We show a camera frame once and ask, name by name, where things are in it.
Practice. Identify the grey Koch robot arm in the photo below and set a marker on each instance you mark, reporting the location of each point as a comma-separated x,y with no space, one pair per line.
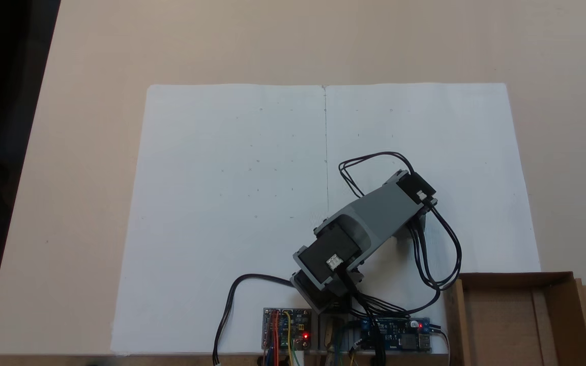
379,208

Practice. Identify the white paper sheet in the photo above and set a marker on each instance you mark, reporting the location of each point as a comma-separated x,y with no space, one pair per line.
476,152
211,203

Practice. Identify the blue circuit board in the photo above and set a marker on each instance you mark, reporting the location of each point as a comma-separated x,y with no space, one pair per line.
394,333

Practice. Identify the brown cardboard box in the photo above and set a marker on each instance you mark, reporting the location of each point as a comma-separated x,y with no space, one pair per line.
506,325

